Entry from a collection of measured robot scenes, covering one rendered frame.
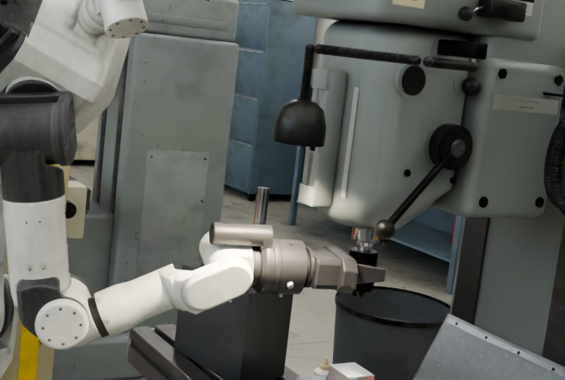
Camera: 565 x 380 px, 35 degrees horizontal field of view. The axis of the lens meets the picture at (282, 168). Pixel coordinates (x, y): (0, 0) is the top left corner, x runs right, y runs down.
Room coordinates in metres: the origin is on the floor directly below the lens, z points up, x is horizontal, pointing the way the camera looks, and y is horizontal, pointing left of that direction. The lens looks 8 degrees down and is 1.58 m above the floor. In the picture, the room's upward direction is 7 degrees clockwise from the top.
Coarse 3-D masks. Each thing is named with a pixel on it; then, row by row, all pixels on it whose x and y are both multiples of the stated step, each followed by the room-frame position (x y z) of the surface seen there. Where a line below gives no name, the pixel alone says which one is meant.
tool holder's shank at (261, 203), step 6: (258, 192) 1.72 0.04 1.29; (264, 192) 1.71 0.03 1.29; (258, 198) 1.72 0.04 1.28; (264, 198) 1.71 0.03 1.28; (258, 204) 1.71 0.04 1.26; (264, 204) 1.71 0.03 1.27; (258, 210) 1.71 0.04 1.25; (264, 210) 1.71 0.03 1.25; (258, 216) 1.71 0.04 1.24; (264, 216) 1.72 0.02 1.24; (258, 222) 1.71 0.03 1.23; (264, 222) 1.72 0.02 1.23
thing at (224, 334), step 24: (192, 264) 1.81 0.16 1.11; (216, 312) 1.71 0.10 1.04; (240, 312) 1.65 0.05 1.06; (264, 312) 1.67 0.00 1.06; (288, 312) 1.72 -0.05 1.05; (192, 336) 1.76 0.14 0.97; (216, 336) 1.70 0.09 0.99; (240, 336) 1.65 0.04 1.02; (264, 336) 1.68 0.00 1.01; (216, 360) 1.69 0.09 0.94; (240, 360) 1.64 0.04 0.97; (264, 360) 1.68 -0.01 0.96
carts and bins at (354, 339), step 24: (384, 288) 3.61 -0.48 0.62; (336, 312) 3.34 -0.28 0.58; (360, 312) 3.57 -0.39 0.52; (384, 312) 3.60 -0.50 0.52; (408, 312) 3.58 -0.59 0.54; (432, 312) 3.51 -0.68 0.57; (336, 336) 3.33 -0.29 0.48; (360, 336) 3.20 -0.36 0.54; (384, 336) 3.16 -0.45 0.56; (408, 336) 3.15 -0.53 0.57; (432, 336) 3.19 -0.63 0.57; (336, 360) 3.31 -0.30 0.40; (360, 360) 3.20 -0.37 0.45; (384, 360) 3.16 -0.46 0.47; (408, 360) 3.16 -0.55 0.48
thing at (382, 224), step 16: (448, 128) 1.34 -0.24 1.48; (464, 128) 1.35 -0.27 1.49; (432, 144) 1.34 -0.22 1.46; (448, 144) 1.33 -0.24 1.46; (464, 144) 1.35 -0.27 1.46; (432, 160) 1.35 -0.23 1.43; (448, 160) 1.33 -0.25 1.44; (464, 160) 1.35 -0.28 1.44; (432, 176) 1.32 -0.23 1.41; (416, 192) 1.31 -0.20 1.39; (400, 208) 1.29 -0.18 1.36; (384, 224) 1.27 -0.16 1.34
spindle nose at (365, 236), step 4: (352, 228) 1.42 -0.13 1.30; (352, 232) 1.42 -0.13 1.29; (356, 232) 1.41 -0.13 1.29; (360, 232) 1.41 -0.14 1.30; (364, 232) 1.40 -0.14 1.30; (368, 232) 1.40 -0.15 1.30; (372, 232) 1.40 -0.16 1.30; (352, 236) 1.42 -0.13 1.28; (356, 236) 1.41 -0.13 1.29; (360, 236) 1.40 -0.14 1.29; (364, 236) 1.40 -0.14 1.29; (368, 236) 1.40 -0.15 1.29; (372, 236) 1.40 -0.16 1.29; (356, 240) 1.41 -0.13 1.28; (360, 240) 1.40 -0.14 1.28; (364, 240) 1.40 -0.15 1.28; (368, 240) 1.40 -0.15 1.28; (372, 240) 1.40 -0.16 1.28; (376, 240) 1.41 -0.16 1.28
